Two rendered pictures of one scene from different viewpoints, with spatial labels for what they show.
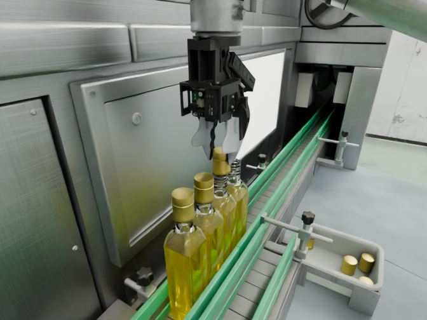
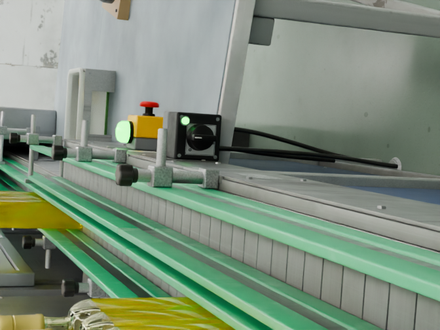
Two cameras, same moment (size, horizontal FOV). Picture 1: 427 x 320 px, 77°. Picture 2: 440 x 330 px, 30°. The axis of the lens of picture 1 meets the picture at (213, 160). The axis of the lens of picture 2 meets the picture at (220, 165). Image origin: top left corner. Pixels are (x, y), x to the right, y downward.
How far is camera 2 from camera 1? 152 cm
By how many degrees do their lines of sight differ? 26
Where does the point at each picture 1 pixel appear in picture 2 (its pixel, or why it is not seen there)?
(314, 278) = (95, 126)
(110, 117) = not seen: outside the picture
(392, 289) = (106, 55)
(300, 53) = not seen: outside the picture
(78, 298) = (55, 298)
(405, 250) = (91, 47)
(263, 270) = (68, 168)
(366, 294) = (91, 79)
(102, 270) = (38, 289)
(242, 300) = (76, 176)
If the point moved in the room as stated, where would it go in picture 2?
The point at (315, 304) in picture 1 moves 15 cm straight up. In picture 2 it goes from (116, 120) to (56, 116)
